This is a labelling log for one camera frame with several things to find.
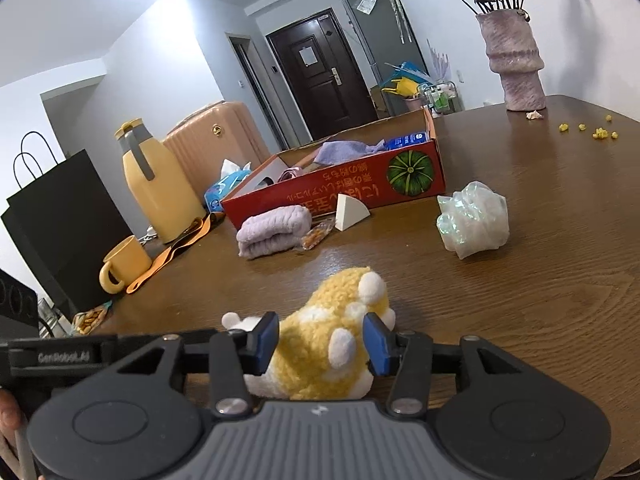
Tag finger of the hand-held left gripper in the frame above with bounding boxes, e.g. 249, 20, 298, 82
97, 333, 167, 369

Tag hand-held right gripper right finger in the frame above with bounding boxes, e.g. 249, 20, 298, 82
362, 312, 523, 417

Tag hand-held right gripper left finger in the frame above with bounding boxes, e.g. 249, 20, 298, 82
116, 311, 281, 419

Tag yellow white plush toy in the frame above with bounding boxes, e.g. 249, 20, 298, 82
221, 267, 397, 401

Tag red cardboard box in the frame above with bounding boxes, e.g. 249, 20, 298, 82
220, 107, 447, 228

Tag person's left hand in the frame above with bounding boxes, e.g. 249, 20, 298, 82
0, 389, 26, 466

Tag clear orange snack packet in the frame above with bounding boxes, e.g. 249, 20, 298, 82
72, 302, 114, 336
292, 220, 335, 253

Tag yellow mug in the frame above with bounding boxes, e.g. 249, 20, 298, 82
99, 235, 153, 295

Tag folded purple towel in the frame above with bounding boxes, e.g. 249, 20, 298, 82
236, 205, 314, 260

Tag white wedge sponge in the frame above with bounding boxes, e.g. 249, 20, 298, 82
334, 192, 372, 232

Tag black paper bag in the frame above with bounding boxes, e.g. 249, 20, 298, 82
0, 131, 135, 319

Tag blue tissue pack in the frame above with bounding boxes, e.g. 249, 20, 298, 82
204, 159, 253, 212

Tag yellow thermos jug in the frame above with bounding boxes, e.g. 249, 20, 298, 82
114, 119, 207, 244

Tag iridescent crumpled plastic bag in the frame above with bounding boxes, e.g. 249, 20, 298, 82
436, 181, 511, 260

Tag pink fabric item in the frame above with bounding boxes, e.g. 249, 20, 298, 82
277, 164, 314, 184

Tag blue white packet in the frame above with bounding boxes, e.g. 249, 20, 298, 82
384, 131, 430, 151

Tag pink suitcase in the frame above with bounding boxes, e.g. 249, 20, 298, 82
162, 101, 273, 182

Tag grey interior doorway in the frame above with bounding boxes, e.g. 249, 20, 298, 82
225, 32, 287, 152

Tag pile of blue yellow bags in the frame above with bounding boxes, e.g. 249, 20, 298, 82
380, 61, 431, 99

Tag dark brown entrance door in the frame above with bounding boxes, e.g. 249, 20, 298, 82
265, 9, 378, 142

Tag purple dried grass decoration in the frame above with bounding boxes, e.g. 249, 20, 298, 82
426, 37, 454, 84

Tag scattered yellow crumbs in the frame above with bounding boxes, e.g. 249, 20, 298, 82
557, 115, 621, 141

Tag grey refrigerator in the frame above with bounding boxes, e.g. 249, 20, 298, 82
341, 0, 431, 118

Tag pink ribbed vase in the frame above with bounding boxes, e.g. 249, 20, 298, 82
475, 8, 547, 112

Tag white folded umbrella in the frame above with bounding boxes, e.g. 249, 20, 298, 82
382, 0, 414, 47

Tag orange strap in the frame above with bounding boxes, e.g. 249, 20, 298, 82
125, 211, 226, 295

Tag wire trolley rack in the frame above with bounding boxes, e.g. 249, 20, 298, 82
417, 81, 464, 116

